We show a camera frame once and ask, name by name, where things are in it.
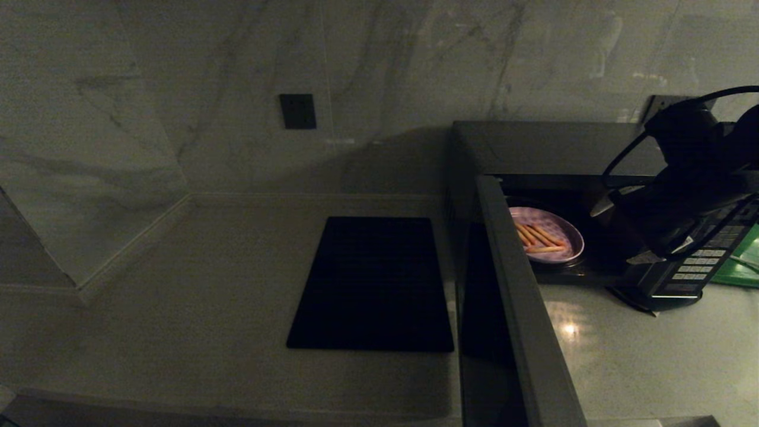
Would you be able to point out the microwave oven door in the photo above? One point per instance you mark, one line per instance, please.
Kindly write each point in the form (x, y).
(522, 332)

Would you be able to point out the black induction cooktop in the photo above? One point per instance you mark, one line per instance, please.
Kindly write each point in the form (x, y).
(373, 284)

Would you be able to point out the silver microwave oven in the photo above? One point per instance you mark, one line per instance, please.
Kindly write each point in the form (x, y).
(533, 148)

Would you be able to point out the green cutting board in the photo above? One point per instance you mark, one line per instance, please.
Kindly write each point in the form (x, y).
(741, 270)

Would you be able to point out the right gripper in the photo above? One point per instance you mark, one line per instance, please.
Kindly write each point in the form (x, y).
(670, 213)

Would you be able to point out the long orange french fry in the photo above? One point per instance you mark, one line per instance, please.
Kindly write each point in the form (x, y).
(545, 249)

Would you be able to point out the purple plate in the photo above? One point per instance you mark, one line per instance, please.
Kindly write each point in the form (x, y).
(563, 228)

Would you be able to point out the dark wall switch panel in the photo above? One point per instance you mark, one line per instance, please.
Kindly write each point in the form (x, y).
(297, 111)

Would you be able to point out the grey wall outlet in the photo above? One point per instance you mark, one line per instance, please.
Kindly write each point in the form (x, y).
(655, 105)

